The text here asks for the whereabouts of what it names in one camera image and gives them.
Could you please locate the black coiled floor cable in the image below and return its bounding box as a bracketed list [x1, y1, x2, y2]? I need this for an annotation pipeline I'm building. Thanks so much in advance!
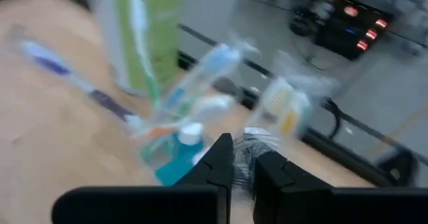
[319, 95, 344, 141]

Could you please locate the purple toothbrush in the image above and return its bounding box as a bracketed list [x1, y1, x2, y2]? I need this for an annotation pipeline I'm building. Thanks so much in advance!
[18, 38, 146, 130]

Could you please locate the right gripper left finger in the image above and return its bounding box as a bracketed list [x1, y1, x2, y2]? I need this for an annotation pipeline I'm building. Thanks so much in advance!
[51, 132, 235, 224]

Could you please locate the yellow floor cable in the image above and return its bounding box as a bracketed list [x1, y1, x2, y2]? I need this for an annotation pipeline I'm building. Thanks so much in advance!
[372, 105, 428, 156]

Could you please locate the green toothbrush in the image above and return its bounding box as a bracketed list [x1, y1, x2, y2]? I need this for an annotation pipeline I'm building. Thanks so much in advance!
[128, 0, 162, 104]

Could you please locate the white green wipes canister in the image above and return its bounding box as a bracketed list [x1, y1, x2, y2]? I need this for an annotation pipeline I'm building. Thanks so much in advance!
[83, 0, 184, 96]

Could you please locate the clear plastic cup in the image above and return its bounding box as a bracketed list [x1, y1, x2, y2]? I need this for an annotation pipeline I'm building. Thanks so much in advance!
[140, 93, 282, 198]

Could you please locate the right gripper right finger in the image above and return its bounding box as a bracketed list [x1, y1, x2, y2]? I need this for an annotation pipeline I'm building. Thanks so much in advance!
[253, 150, 428, 224]

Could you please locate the black box with red lights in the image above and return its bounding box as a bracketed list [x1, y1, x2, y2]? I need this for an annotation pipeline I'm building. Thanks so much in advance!
[314, 0, 395, 62]

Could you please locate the blue toothbrush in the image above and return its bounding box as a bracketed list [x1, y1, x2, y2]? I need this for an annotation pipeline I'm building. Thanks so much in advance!
[156, 41, 243, 121]

